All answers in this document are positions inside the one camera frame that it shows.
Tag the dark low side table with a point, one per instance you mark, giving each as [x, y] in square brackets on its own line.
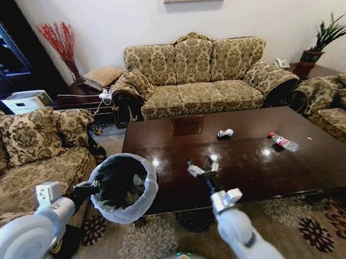
[76, 103]

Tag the white storage box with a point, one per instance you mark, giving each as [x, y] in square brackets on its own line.
[25, 101]

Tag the floral square pillow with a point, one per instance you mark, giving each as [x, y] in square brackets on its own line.
[29, 137]

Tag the clear plastic bottle red cap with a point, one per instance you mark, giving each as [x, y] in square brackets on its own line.
[284, 142]

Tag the dark wooden coffee table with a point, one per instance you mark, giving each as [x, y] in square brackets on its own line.
[255, 170]

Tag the red branch decoration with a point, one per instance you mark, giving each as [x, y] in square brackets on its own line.
[62, 45]

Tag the trash bin with white liner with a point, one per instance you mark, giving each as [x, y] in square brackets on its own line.
[124, 217]

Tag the dark wooden side table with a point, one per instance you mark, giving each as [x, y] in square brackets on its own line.
[310, 70]

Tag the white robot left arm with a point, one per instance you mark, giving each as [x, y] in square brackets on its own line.
[22, 239]

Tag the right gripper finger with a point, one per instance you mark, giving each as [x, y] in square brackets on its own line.
[215, 166]
[197, 171]

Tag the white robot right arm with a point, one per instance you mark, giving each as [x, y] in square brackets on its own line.
[236, 227]

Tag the beige woven cushion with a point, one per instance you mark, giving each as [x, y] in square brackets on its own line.
[103, 75]

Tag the dark glass-door cabinet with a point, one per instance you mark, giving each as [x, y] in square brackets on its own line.
[5, 47]

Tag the white telephone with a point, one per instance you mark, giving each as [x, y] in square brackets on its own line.
[280, 63]

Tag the potted green plant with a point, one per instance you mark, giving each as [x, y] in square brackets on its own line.
[324, 39]

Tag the floral armchair with pillow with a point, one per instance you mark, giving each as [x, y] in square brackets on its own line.
[29, 181]

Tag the patterned floor rug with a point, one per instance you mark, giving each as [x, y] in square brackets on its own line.
[147, 247]

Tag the white crumpled trash piece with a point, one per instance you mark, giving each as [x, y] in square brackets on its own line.
[138, 179]

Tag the crumpled silver paper ball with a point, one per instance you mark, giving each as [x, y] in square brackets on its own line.
[225, 133]

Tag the floral three-seat sofa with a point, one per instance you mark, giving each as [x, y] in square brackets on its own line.
[203, 93]

